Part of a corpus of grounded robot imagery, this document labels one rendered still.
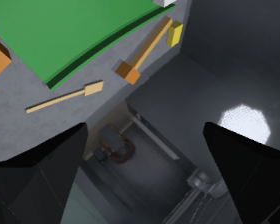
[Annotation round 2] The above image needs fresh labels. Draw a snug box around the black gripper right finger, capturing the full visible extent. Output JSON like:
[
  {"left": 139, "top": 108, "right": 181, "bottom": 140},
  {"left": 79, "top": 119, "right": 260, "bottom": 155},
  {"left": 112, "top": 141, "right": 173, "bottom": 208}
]
[{"left": 204, "top": 121, "right": 280, "bottom": 224}]

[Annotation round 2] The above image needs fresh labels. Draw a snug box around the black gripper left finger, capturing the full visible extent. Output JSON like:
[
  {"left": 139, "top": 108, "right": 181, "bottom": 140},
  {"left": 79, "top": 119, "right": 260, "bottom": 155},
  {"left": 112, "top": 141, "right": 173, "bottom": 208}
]
[{"left": 0, "top": 121, "right": 88, "bottom": 224}]

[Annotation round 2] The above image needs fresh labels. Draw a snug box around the yellow rectangular block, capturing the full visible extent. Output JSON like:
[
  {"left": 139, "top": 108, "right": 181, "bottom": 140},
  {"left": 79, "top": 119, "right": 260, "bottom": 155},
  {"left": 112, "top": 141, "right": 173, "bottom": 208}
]
[{"left": 167, "top": 22, "right": 183, "bottom": 47}]

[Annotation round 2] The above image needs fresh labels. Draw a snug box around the green flat mat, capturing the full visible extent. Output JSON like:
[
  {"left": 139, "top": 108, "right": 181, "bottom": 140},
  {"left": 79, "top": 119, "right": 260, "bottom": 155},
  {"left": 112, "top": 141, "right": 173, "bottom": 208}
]
[{"left": 0, "top": 0, "right": 161, "bottom": 84}]

